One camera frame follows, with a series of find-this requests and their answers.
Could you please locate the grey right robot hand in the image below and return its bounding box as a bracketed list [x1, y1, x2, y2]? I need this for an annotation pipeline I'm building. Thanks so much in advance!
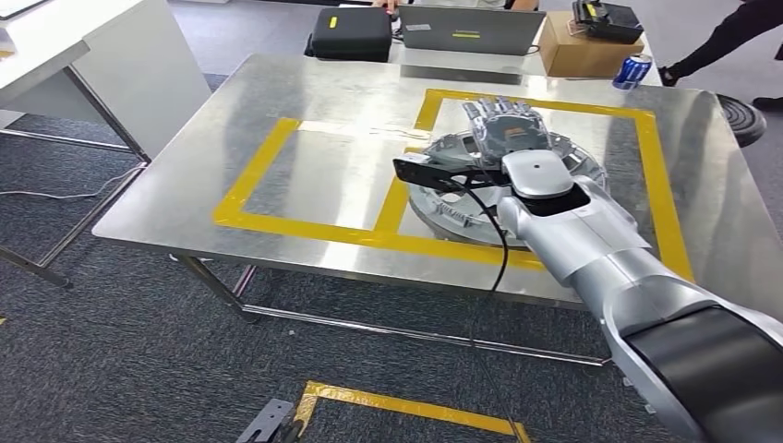
[462, 94, 577, 201]

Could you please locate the grey round ribbed plastic part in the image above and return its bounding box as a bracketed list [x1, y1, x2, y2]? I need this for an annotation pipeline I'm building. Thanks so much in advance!
[406, 129, 609, 251]

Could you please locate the stainless steel workbench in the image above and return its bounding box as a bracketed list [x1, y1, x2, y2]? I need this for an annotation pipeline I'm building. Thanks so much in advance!
[91, 54, 783, 368]

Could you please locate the brown cardboard box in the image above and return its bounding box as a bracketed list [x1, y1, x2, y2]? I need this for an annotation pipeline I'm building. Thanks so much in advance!
[537, 10, 645, 79]

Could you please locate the grey laptop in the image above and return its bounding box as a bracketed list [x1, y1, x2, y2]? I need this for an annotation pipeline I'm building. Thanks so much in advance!
[397, 5, 548, 58]

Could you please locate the blue drink can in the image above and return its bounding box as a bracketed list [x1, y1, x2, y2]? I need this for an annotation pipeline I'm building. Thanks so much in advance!
[612, 54, 655, 91]

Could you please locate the yellow tape rectangle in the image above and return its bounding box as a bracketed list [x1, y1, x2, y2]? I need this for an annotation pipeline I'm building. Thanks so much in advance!
[373, 88, 695, 283]

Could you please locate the black device with yellow label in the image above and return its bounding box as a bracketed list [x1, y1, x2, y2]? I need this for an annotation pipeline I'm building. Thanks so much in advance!
[572, 0, 645, 45]

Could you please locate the person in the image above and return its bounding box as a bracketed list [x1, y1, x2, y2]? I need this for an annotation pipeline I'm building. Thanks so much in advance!
[369, 0, 541, 15]
[659, 0, 783, 113]

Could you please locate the black hard case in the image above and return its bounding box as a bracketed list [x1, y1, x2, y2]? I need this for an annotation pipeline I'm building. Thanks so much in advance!
[304, 6, 394, 64]

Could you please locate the black round stool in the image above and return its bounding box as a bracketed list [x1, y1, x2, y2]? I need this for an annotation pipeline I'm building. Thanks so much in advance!
[716, 92, 767, 150]

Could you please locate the white desk with steel legs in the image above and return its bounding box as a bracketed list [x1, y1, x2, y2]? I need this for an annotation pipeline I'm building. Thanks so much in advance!
[0, 0, 212, 289]

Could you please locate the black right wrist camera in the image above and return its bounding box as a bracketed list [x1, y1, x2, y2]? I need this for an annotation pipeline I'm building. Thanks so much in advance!
[392, 153, 466, 193]

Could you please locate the black camera cable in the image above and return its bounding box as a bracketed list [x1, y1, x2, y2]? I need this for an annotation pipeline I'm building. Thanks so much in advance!
[446, 175, 530, 443]

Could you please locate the white floor cable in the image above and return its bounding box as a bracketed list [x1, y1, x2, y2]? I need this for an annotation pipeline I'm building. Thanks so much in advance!
[0, 163, 148, 203]

